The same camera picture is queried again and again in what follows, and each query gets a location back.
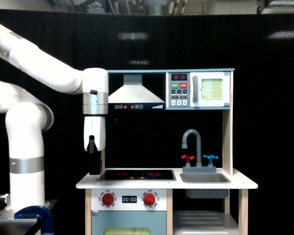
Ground left red oven knob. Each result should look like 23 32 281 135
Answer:
102 193 115 206

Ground wooden toy kitchen frame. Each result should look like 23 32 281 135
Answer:
76 68 258 235

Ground grey toy sink basin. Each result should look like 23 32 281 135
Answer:
180 173 231 199

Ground black toy stovetop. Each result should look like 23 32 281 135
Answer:
98 169 175 181

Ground black box on counter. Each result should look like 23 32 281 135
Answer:
89 160 102 175

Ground grey range hood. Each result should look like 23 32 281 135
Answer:
108 74 165 111

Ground blue clamp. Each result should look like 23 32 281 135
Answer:
14 206 54 235

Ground blue faucet handle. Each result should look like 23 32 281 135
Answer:
203 155 219 164

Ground grey toy faucet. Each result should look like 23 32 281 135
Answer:
181 129 216 173

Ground toy microwave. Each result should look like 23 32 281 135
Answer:
166 71 231 109

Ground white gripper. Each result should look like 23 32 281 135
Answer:
84 116 105 154

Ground right red oven knob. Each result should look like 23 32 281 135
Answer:
143 193 156 207

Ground red faucet handle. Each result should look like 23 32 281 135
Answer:
181 154 195 164

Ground teal oven door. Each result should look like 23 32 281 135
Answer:
92 211 167 235

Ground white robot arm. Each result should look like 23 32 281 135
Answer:
0 24 108 212

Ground red oven knob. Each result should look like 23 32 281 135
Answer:
102 193 115 206
143 193 156 207

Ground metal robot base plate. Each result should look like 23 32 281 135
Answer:
0 206 49 223

